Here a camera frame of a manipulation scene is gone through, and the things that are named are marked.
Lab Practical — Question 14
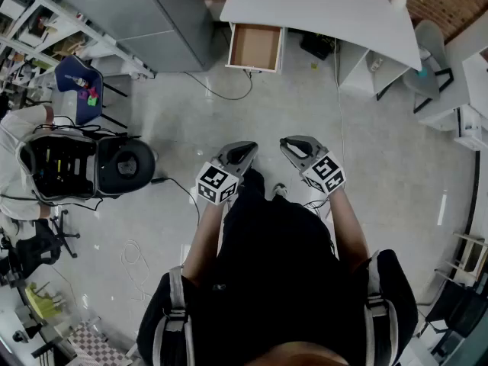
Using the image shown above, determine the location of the wooden rack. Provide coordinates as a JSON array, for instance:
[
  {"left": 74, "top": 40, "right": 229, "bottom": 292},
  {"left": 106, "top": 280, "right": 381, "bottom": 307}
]
[{"left": 434, "top": 230, "right": 488, "bottom": 284}]

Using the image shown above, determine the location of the black floor cable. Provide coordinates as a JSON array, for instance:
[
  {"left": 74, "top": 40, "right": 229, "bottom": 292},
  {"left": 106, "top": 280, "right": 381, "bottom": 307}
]
[{"left": 182, "top": 69, "right": 255, "bottom": 101}]

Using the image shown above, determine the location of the blue chair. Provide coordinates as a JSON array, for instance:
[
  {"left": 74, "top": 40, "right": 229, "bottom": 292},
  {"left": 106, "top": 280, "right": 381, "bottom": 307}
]
[{"left": 53, "top": 54, "right": 129, "bottom": 130}]

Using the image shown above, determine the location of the person's right forearm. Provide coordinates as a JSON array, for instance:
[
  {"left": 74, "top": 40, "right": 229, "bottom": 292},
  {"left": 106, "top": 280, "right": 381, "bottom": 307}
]
[{"left": 326, "top": 187, "right": 371, "bottom": 275}]

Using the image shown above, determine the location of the person's left forearm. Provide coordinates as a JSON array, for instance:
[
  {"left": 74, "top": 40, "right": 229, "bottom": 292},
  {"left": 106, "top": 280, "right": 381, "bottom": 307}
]
[{"left": 181, "top": 199, "right": 230, "bottom": 287}]

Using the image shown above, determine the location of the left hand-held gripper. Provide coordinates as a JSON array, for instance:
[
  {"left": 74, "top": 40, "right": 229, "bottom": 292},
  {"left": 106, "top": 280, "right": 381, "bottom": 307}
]
[{"left": 195, "top": 141, "right": 259, "bottom": 207}]

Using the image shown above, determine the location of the checkered cloth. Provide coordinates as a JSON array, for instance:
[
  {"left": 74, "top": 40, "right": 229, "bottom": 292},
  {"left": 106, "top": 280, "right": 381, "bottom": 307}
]
[{"left": 69, "top": 321, "right": 131, "bottom": 366}]

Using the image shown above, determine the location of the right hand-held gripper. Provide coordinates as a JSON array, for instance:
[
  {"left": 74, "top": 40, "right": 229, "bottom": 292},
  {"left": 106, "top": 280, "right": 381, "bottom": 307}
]
[{"left": 279, "top": 135, "right": 347, "bottom": 194}]

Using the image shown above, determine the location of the white desk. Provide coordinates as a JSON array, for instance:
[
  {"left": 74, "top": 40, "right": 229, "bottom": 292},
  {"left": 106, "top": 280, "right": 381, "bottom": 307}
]
[{"left": 219, "top": 0, "right": 423, "bottom": 72}]

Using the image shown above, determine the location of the white shelf rack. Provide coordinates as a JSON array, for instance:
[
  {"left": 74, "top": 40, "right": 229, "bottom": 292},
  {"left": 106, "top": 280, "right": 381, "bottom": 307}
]
[{"left": 0, "top": 0, "right": 156, "bottom": 82}]

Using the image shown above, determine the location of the grey chair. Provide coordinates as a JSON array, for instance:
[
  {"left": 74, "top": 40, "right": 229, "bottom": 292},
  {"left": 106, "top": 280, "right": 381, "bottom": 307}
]
[{"left": 402, "top": 18, "right": 455, "bottom": 114}]

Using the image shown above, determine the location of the black adapter cable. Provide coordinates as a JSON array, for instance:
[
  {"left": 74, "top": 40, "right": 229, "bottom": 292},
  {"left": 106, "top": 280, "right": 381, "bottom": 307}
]
[{"left": 164, "top": 176, "right": 202, "bottom": 226}]

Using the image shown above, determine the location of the white drawer with brown bottom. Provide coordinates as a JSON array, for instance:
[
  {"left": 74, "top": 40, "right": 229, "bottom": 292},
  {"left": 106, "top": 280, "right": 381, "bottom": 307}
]
[{"left": 224, "top": 22, "right": 284, "bottom": 74}]

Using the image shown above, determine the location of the looped white cable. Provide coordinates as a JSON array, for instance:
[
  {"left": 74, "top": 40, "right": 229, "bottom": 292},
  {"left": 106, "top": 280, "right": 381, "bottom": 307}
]
[{"left": 120, "top": 238, "right": 154, "bottom": 303}]

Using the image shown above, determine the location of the white open shelf unit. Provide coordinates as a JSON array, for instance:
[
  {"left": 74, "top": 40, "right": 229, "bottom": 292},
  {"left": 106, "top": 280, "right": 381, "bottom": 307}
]
[{"left": 336, "top": 43, "right": 413, "bottom": 99}]

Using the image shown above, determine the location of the person's black clothing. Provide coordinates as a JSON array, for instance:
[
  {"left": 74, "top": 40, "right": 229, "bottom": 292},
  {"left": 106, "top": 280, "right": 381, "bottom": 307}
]
[{"left": 136, "top": 168, "right": 419, "bottom": 366}]

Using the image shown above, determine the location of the yellow-green plastic item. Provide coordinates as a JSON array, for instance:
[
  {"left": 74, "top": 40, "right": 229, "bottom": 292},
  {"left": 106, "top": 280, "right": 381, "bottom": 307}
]
[{"left": 24, "top": 281, "right": 65, "bottom": 319}]

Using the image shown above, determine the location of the black office chair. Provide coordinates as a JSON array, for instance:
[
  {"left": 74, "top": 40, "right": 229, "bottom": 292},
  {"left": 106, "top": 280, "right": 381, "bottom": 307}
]
[{"left": 0, "top": 209, "right": 82, "bottom": 278}]

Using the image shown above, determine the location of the black box under desk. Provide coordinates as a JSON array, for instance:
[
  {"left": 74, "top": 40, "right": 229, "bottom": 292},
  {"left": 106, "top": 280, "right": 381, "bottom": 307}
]
[{"left": 300, "top": 32, "right": 337, "bottom": 61}]

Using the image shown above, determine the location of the grey backpack strap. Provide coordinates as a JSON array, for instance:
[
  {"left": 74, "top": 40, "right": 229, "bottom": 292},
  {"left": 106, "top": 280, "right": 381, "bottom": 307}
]
[
  {"left": 361, "top": 250, "right": 400, "bottom": 366},
  {"left": 152, "top": 265, "right": 196, "bottom": 366}
]

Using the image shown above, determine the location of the grey metal cabinet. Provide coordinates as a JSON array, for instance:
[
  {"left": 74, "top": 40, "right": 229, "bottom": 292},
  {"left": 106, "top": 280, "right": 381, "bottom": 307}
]
[{"left": 40, "top": 0, "right": 215, "bottom": 74}]

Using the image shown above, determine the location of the white side table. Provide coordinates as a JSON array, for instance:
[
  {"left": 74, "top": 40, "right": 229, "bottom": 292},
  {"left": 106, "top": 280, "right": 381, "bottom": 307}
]
[{"left": 417, "top": 13, "right": 488, "bottom": 152}]

